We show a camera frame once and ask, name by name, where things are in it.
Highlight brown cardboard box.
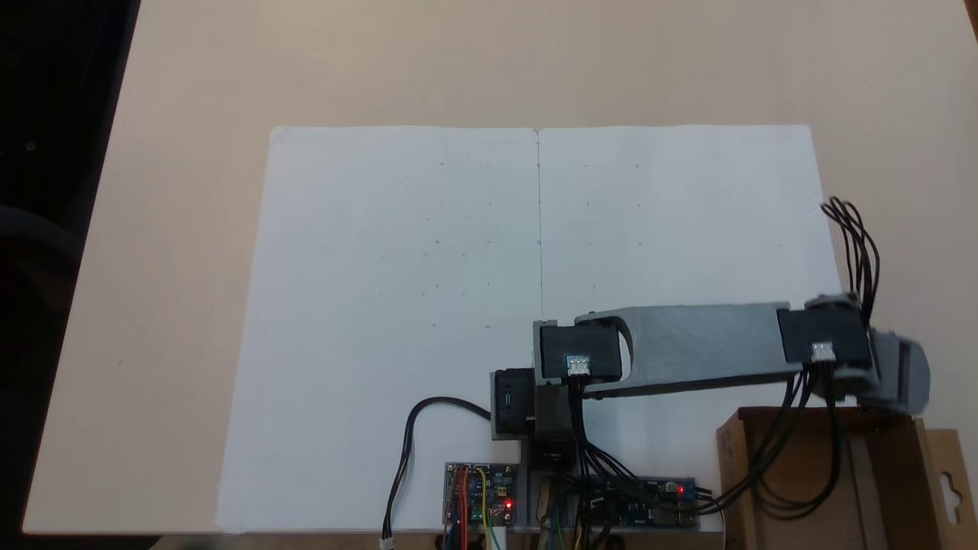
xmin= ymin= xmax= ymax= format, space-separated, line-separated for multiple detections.
xmin=715 ymin=406 xmax=968 ymax=550

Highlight white paper sheet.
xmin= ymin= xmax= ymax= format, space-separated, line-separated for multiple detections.
xmin=216 ymin=125 xmax=545 ymax=534
xmin=535 ymin=124 xmax=845 ymax=533

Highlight circuit board with blue connector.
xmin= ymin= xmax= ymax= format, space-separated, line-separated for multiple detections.
xmin=577 ymin=475 xmax=702 ymax=529

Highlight small circuit board red LED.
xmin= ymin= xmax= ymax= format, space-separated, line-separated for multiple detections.
xmin=443 ymin=461 xmax=520 ymax=529

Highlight coloured jumper wires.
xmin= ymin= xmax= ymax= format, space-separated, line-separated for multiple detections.
xmin=447 ymin=464 xmax=509 ymax=550

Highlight black power cable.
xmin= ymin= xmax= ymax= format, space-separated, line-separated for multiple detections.
xmin=380 ymin=396 xmax=494 ymax=549

